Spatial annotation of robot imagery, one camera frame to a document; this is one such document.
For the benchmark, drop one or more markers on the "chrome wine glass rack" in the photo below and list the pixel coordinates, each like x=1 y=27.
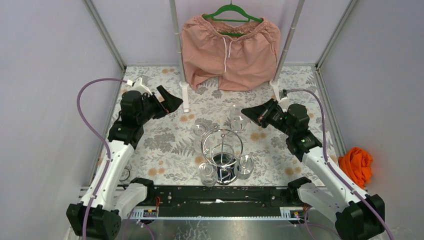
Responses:
x=222 y=148

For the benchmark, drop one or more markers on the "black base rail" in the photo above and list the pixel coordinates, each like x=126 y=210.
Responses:
x=223 y=202

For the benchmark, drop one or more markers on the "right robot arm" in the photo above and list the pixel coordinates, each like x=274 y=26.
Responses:
x=355 y=214

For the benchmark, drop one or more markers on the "orange cloth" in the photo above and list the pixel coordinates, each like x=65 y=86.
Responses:
x=356 y=164

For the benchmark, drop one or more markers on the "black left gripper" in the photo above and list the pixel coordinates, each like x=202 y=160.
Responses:
x=159 y=105

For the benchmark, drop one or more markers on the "floral table mat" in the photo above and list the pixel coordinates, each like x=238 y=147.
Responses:
x=168 y=153

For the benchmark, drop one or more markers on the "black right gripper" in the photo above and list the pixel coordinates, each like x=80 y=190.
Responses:
x=260 y=113

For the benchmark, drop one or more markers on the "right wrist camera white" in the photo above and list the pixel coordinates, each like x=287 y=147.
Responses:
x=283 y=99

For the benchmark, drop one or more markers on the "pink shorts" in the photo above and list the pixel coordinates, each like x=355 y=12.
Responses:
x=241 y=57

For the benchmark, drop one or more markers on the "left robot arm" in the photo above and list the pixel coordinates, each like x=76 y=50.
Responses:
x=99 y=213

